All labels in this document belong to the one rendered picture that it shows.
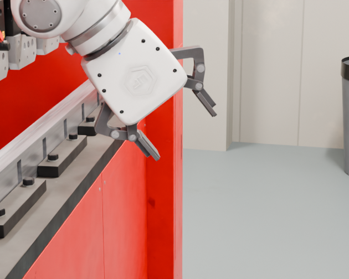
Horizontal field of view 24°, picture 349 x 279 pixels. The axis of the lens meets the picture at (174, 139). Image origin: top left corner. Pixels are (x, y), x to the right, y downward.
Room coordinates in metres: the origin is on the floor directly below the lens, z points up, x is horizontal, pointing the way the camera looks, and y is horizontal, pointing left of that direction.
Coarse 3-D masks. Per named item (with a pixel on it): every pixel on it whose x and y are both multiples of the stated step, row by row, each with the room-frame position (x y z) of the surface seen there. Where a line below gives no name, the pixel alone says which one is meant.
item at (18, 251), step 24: (96, 144) 2.23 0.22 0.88; (120, 144) 2.36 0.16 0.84; (72, 168) 2.01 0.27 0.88; (96, 168) 2.06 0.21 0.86; (48, 192) 1.82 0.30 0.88; (72, 192) 1.82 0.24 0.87; (24, 216) 1.66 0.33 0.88; (48, 216) 1.66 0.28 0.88; (0, 240) 1.52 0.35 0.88; (24, 240) 1.52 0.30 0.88; (48, 240) 1.61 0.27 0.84; (0, 264) 1.41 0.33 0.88; (24, 264) 1.46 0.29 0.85
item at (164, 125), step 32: (128, 0) 2.81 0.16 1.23; (160, 0) 2.80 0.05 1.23; (160, 32) 2.80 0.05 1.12; (32, 64) 2.86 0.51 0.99; (64, 64) 2.85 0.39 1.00; (0, 96) 2.88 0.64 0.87; (32, 96) 2.87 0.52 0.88; (64, 96) 2.85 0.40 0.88; (0, 128) 2.88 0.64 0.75; (160, 128) 2.80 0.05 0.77; (160, 160) 2.80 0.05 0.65; (160, 192) 2.80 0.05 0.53; (160, 224) 2.80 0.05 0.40; (160, 256) 2.80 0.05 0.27
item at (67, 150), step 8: (80, 136) 2.21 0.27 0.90; (64, 144) 2.13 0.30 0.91; (72, 144) 2.13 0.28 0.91; (80, 144) 2.15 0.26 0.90; (56, 152) 2.05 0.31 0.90; (64, 152) 2.05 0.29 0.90; (72, 152) 2.06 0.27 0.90; (64, 160) 1.99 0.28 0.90; (72, 160) 2.06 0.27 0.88; (40, 168) 1.94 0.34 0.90; (48, 168) 1.93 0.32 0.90; (56, 168) 1.93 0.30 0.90; (64, 168) 1.99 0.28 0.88; (40, 176) 1.94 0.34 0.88; (48, 176) 1.93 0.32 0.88; (56, 176) 1.93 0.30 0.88
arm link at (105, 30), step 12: (120, 0) 0.97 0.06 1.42; (108, 12) 0.94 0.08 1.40; (120, 12) 0.95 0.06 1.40; (96, 24) 0.93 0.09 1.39; (108, 24) 0.94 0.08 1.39; (120, 24) 0.95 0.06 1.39; (84, 36) 0.94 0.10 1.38; (96, 36) 0.94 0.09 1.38; (108, 36) 0.94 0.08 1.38; (72, 48) 0.96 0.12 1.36; (84, 48) 0.94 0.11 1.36; (96, 48) 0.94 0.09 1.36
